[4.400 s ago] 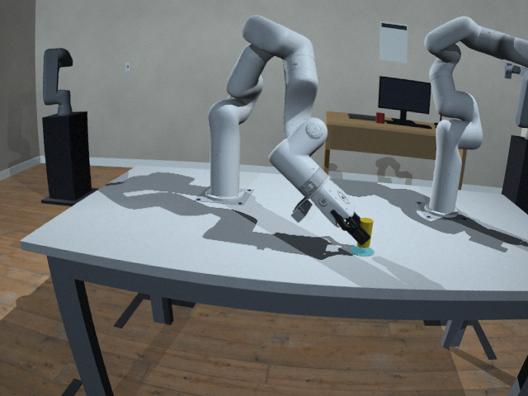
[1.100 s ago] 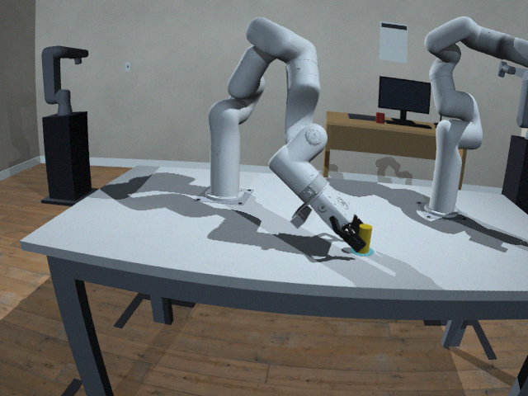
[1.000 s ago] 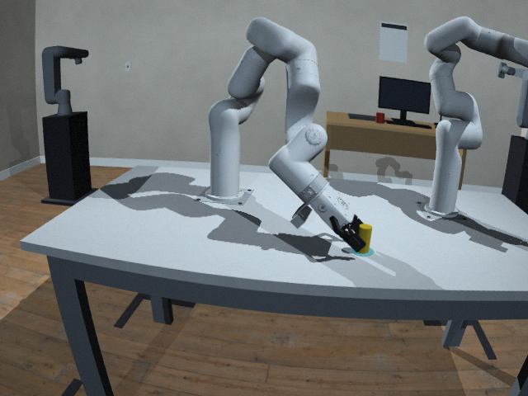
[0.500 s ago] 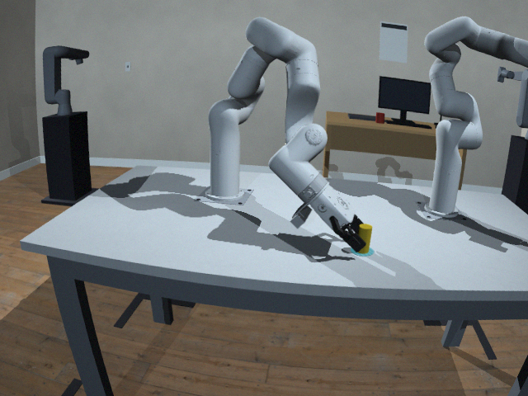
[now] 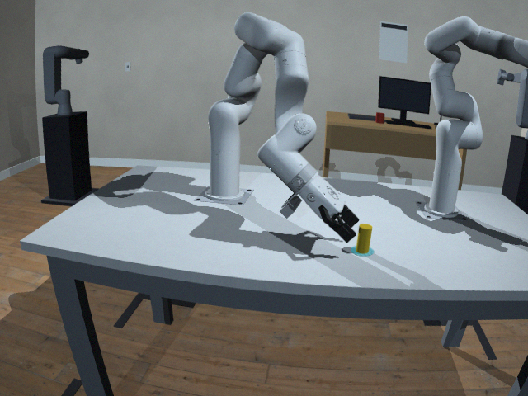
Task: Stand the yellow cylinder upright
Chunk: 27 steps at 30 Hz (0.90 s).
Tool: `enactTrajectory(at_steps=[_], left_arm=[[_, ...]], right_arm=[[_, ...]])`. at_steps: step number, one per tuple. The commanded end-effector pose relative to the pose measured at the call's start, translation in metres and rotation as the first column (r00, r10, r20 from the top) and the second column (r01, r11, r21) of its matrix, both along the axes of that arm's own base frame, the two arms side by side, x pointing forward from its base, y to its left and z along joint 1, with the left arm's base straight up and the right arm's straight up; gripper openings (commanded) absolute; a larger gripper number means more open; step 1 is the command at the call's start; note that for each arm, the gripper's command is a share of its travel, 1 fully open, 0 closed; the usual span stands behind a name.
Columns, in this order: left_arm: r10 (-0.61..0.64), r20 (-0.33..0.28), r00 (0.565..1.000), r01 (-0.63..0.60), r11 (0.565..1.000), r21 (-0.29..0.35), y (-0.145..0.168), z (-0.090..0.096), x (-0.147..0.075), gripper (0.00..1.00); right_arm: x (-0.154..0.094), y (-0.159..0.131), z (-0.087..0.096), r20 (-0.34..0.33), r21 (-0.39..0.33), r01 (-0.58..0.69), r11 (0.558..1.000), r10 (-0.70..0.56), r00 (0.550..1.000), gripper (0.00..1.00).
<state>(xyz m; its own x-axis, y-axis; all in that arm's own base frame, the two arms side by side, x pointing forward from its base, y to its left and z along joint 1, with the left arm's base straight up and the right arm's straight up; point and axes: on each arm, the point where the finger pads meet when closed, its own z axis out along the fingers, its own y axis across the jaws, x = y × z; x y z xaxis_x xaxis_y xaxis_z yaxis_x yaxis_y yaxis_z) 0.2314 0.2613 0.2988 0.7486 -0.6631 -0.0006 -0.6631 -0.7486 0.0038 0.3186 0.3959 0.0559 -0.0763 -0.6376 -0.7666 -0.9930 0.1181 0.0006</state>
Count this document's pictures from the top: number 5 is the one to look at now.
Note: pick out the cyan circle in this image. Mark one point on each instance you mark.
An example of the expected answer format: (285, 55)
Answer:
(371, 252)

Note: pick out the yellow cylinder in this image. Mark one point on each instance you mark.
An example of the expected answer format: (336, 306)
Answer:
(363, 240)

